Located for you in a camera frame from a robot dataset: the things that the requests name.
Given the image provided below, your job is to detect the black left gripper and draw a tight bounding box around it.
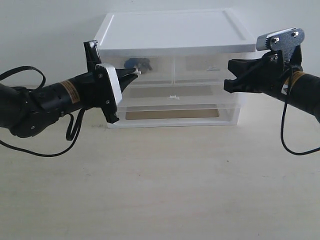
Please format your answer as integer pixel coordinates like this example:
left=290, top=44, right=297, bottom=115
left=83, top=41, right=138, bottom=124

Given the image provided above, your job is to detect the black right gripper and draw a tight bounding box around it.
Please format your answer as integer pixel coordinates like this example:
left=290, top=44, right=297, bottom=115
left=223, top=48, right=303, bottom=97

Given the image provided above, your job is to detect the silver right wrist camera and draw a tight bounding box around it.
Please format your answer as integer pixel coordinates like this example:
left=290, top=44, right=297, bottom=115
left=255, top=27, right=305, bottom=66

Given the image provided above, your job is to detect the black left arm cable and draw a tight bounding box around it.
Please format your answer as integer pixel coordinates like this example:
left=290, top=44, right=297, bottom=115
left=0, top=65, right=87, bottom=158

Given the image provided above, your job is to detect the white plastic drawer cabinet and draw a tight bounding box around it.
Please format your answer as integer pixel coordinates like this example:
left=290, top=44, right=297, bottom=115
left=95, top=9, right=256, bottom=129

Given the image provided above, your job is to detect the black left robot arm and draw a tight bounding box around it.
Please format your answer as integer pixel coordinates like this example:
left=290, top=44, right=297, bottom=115
left=0, top=40, right=139, bottom=138

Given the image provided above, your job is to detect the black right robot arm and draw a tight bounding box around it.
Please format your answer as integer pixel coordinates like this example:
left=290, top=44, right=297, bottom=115
left=223, top=46, right=320, bottom=121

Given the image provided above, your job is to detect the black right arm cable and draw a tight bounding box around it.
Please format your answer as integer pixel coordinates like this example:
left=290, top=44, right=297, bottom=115
left=280, top=67, right=320, bottom=156

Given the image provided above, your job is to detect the key bunch with blue tag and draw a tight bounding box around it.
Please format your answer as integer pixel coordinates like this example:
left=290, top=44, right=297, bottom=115
left=123, top=57, right=153, bottom=74

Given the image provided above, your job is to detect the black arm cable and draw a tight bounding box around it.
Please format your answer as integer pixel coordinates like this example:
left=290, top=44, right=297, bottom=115
left=280, top=67, right=320, bottom=156
left=0, top=65, right=87, bottom=158

